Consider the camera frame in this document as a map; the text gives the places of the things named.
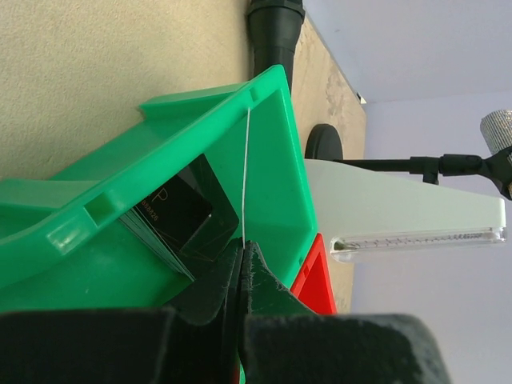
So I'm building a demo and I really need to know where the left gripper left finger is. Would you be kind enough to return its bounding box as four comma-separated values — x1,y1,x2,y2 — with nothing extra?
1,239,243,383

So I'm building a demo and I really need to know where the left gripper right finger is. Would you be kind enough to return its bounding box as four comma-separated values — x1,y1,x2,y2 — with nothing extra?
238,242,451,383

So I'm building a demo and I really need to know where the black VIP credit card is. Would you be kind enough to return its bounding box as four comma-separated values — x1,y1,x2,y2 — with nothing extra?
241,108,251,249

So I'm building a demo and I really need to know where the black card in green bin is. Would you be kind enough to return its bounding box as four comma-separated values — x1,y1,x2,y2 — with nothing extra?
120,154,239,281

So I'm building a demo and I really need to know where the red bin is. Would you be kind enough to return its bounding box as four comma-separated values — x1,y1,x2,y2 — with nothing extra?
290,233,337,315

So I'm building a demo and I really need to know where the clear metronome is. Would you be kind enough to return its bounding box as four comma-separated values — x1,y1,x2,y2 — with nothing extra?
305,159,507,263

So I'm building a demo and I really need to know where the green bin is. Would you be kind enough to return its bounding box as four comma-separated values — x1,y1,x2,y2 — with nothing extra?
1,66,318,311

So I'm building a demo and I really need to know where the black microphone stand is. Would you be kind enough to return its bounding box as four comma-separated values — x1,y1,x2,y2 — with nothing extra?
306,123,512,201

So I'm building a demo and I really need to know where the silver microphone on stand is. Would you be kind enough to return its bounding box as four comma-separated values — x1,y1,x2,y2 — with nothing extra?
480,110,512,155

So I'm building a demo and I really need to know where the black microphone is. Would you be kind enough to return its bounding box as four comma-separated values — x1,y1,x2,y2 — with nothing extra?
246,0,306,90

